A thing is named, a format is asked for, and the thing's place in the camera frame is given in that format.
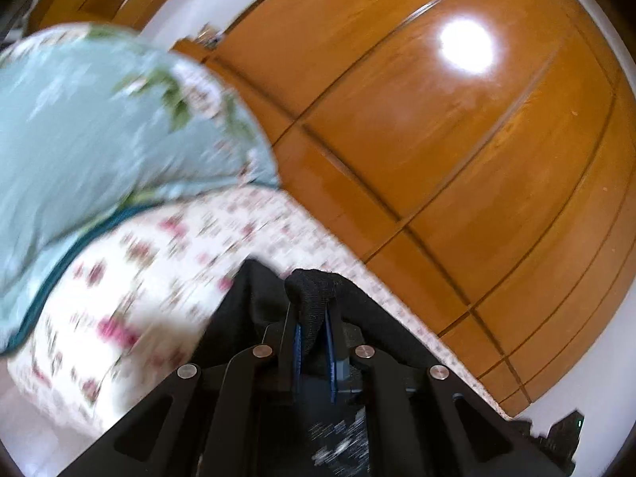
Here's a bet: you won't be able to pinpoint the small clutter on shelf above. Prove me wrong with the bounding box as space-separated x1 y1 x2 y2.
195 22 225 51

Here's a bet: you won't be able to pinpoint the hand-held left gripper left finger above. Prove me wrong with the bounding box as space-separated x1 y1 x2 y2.
57 302 305 477

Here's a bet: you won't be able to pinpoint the black pants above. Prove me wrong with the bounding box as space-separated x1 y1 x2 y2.
191 258 545 477

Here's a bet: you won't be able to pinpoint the floral bed sheet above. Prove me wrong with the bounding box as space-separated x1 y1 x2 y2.
0 54 515 450

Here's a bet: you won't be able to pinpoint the light blue floral quilt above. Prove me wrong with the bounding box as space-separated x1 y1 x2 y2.
0 25 281 356

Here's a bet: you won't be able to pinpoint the wooden wardrobe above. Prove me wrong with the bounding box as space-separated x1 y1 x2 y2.
204 0 636 415

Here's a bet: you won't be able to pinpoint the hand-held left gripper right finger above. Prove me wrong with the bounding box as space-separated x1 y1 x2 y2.
323 304 577 477

